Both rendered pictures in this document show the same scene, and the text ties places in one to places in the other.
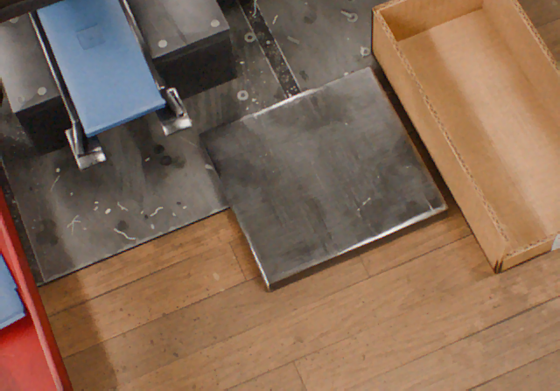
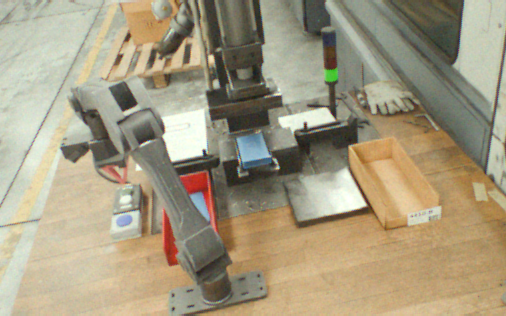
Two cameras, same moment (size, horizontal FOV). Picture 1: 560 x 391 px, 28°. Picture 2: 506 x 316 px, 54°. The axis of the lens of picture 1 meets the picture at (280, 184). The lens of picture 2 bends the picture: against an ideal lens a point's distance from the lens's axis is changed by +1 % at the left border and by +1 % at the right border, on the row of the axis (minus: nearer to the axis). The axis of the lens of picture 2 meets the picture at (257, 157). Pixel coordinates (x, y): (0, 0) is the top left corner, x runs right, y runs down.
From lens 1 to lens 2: 51 cm
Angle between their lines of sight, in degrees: 30
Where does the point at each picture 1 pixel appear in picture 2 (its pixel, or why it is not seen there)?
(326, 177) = (325, 195)
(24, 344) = not seen: hidden behind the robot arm
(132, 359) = (244, 242)
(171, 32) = (278, 145)
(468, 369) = (369, 257)
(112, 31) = (259, 144)
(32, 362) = not seen: hidden behind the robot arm
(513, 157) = (397, 197)
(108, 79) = (254, 154)
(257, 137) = (303, 183)
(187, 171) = (277, 194)
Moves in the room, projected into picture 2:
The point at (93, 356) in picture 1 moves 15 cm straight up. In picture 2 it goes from (230, 240) to (218, 190)
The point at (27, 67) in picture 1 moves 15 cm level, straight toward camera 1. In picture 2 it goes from (229, 151) to (241, 184)
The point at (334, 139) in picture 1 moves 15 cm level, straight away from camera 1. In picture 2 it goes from (330, 185) to (336, 151)
